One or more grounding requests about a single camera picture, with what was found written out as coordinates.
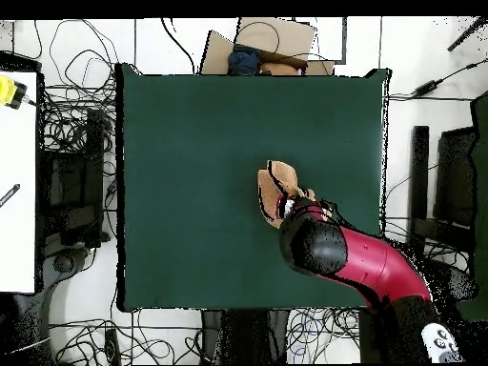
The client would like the tan towel with white label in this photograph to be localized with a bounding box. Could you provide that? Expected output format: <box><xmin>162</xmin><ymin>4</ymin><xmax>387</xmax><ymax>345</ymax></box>
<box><xmin>256</xmin><ymin>159</ymin><xmax>331</xmax><ymax>230</ymax></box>

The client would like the dark green table cloth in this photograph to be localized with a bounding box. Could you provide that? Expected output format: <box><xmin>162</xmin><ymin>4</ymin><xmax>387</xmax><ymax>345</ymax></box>
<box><xmin>114</xmin><ymin>62</ymin><xmax>392</xmax><ymax>313</ymax></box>

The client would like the orange cloth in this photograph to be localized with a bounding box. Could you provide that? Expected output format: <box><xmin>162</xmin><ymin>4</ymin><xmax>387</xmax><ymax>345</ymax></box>
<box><xmin>259</xmin><ymin>61</ymin><xmax>301</xmax><ymax>76</ymax></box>

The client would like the blue cloth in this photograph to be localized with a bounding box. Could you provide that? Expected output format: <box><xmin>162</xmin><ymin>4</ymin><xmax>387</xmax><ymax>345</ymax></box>
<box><xmin>227</xmin><ymin>44</ymin><xmax>263</xmax><ymax>76</ymax></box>

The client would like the black power adapter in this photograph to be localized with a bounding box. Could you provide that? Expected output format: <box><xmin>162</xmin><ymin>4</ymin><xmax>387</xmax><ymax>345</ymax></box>
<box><xmin>410</xmin><ymin>77</ymin><xmax>446</xmax><ymax>99</ymax></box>

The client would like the cardboard box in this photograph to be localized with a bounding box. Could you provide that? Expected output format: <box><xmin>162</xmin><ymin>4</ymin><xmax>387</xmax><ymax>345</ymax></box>
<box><xmin>199</xmin><ymin>16</ymin><xmax>336</xmax><ymax>76</ymax></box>

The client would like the black tripod leg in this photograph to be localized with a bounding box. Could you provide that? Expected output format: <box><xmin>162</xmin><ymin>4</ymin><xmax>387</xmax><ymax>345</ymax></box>
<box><xmin>447</xmin><ymin>16</ymin><xmax>488</xmax><ymax>52</ymax></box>

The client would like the black power strip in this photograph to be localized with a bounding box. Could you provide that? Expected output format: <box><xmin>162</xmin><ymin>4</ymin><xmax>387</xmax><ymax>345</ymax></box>
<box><xmin>104</xmin><ymin>328</ymin><xmax>122</xmax><ymax>366</ymax></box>

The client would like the white table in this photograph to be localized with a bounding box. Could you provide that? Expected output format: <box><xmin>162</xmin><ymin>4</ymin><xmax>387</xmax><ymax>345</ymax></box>
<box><xmin>0</xmin><ymin>71</ymin><xmax>38</xmax><ymax>294</ymax></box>

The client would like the black marker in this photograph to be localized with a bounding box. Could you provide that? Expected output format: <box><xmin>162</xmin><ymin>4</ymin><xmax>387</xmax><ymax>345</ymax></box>
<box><xmin>0</xmin><ymin>183</ymin><xmax>21</xmax><ymax>210</ymax></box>

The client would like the yellow and black tool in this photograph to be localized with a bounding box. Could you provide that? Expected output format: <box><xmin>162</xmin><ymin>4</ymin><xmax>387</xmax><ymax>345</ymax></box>
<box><xmin>0</xmin><ymin>74</ymin><xmax>37</xmax><ymax>111</ymax></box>

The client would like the black cable tangle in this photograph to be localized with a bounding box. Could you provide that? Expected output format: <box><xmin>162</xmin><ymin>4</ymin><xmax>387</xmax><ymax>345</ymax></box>
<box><xmin>35</xmin><ymin>18</ymin><xmax>118</xmax><ymax>155</ymax></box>
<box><xmin>49</xmin><ymin>309</ymin><xmax>205</xmax><ymax>365</ymax></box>
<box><xmin>382</xmin><ymin>213</ymin><xmax>472</xmax><ymax>275</ymax></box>

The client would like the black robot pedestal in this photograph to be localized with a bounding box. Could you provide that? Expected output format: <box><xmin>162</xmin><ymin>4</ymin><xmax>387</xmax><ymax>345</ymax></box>
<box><xmin>200</xmin><ymin>309</ymin><xmax>291</xmax><ymax>364</ymax></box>

